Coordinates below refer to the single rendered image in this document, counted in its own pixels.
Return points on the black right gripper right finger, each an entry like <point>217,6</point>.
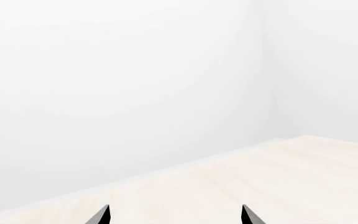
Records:
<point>250,217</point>

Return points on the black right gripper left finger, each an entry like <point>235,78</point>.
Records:
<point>102,217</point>

